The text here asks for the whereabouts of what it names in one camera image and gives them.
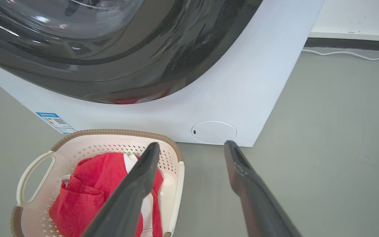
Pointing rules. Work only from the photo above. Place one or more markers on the round white filter cover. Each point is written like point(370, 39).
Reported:
point(214, 132)

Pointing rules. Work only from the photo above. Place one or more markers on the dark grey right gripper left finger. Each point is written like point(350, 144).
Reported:
point(127, 204)

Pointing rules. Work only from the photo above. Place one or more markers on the red garment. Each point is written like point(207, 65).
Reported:
point(84, 197)

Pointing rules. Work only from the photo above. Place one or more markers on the dark round washing machine door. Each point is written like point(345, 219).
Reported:
point(127, 65)

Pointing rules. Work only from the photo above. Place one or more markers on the blue energy label sticker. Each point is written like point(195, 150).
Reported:
point(56, 122)

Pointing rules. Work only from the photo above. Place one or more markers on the white garment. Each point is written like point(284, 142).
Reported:
point(146, 210)

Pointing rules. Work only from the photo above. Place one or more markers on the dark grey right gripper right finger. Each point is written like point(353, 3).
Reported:
point(258, 204)

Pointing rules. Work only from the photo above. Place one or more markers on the dark skirting strip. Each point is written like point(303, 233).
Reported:
point(350, 44)

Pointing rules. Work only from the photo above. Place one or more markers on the white Hisense washing machine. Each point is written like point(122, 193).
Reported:
point(242, 98)

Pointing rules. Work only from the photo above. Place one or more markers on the cream perforated laundry basket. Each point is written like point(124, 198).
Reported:
point(87, 144)

